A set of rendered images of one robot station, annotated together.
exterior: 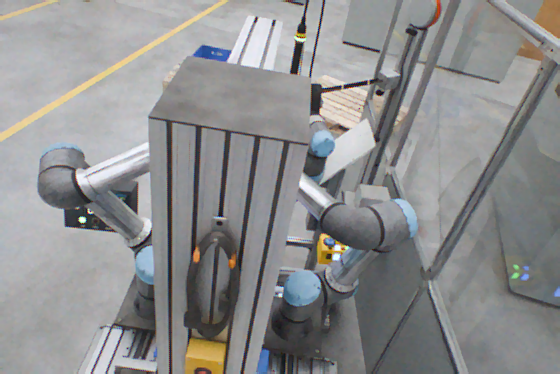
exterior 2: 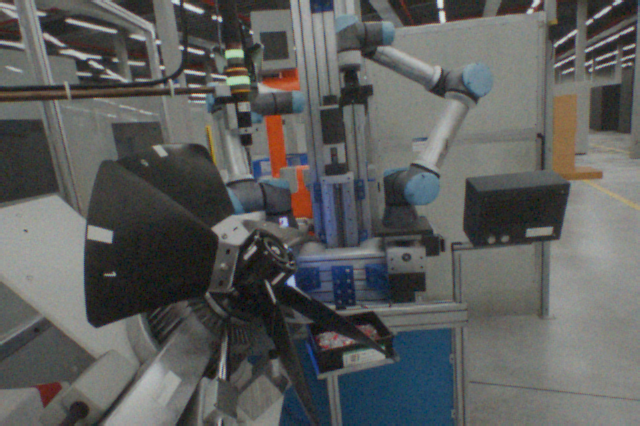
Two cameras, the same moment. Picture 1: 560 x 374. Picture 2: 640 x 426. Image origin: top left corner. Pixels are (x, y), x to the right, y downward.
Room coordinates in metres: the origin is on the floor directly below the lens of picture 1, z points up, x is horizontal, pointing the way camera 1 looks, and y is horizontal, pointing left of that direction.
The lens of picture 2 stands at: (2.50, 0.33, 1.45)
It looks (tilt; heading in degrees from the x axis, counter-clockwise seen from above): 12 degrees down; 191
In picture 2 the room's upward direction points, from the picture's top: 6 degrees counter-clockwise
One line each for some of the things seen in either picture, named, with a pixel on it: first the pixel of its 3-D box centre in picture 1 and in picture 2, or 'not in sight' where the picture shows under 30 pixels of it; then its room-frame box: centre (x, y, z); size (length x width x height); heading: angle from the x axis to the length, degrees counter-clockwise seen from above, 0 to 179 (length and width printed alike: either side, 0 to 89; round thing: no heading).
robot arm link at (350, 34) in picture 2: not in sight; (348, 34); (1.14, 0.23, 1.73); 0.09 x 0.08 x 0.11; 116
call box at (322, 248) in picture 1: (336, 251); not in sight; (1.37, -0.30, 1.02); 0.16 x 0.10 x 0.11; 97
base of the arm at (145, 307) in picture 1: (155, 293); (400, 211); (0.93, 0.36, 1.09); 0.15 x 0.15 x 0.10
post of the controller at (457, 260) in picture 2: not in sight; (458, 272); (1.27, 0.52, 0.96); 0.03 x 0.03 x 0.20; 7
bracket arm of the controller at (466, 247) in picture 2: not in sight; (490, 245); (1.26, 0.62, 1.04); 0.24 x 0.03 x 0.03; 97
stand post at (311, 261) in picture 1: (317, 242); not in sight; (1.87, -0.28, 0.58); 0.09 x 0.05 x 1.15; 7
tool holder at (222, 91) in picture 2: not in sight; (237, 110); (1.70, 0.03, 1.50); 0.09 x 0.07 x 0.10; 132
